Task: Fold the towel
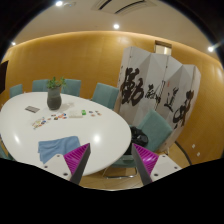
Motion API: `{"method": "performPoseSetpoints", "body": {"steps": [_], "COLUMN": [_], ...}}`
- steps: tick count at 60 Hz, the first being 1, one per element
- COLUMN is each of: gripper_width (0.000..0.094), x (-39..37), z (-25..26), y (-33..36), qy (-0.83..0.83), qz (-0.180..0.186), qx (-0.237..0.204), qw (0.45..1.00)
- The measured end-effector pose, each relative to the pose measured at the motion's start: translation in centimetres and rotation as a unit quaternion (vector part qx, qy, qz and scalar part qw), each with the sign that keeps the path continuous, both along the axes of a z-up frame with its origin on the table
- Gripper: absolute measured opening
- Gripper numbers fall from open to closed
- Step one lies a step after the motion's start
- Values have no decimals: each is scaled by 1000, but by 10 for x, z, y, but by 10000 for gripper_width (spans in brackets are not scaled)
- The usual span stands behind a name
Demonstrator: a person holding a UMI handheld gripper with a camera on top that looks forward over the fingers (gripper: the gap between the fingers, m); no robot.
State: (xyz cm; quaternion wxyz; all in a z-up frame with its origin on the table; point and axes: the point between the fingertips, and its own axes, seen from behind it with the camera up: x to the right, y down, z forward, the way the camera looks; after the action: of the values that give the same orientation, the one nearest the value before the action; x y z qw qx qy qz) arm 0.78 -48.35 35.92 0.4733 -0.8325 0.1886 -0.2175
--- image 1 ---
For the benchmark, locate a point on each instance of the teal chair near right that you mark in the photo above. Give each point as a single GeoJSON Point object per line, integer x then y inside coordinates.
{"type": "Point", "coordinates": [157, 130]}

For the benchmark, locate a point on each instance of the dark wall screen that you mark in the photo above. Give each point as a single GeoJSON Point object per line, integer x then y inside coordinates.
{"type": "Point", "coordinates": [3, 70]}

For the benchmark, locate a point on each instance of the white calligraphy folding screen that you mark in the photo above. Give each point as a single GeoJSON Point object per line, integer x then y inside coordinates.
{"type": "Point", "coordinates": [160, 82]}

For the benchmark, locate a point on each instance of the green plant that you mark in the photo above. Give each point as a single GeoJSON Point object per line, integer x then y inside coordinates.
{"type": "Point", "coordinates": [54, 83]}

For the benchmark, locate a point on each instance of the teal chair far left-middle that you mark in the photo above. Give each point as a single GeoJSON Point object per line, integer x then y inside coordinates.
{"type": "Point", "coordinates": [39, 85]}

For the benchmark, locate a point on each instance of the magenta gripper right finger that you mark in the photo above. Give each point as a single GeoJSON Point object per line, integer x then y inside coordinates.
{"type": "Point", "coordinates": [151, 166]}

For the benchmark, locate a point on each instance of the teal chair far right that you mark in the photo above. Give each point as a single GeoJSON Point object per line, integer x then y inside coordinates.
{"type": "Point", "coordinates": [105, 95]}

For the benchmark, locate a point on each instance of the teal chair far left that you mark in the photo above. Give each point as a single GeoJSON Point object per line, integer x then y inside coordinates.
{"type": "Point", "coordinates": [16, 90]}

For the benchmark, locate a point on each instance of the black bag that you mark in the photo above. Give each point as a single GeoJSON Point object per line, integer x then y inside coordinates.
{"type": "Point", "coordinates": [138, 137]}

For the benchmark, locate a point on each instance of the grey phone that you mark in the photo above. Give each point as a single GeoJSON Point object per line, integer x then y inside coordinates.
{"type": "Point", "coordinates": [32, 109]}

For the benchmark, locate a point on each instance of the colourful stickers pile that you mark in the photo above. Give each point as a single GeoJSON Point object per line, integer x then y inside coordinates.
{"type": "Point", "coordinates": [39, 122]}

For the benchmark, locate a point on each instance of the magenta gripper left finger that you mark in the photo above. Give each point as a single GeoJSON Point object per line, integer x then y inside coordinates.
{"type": "Point", "coordinates": [71, 165]}

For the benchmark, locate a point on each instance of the blue towel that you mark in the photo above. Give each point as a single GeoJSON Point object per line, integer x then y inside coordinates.
{"type": "Point", "coordinates": [48, 149]}

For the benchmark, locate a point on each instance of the teal chair far middle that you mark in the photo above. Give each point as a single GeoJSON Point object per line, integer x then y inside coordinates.
{"type": "Point", "coordinates": [72, 87]}

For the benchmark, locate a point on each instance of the dark grey plant pot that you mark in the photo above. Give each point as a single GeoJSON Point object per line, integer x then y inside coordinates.
{"type": "Point", "coordinates": [54, 99]}

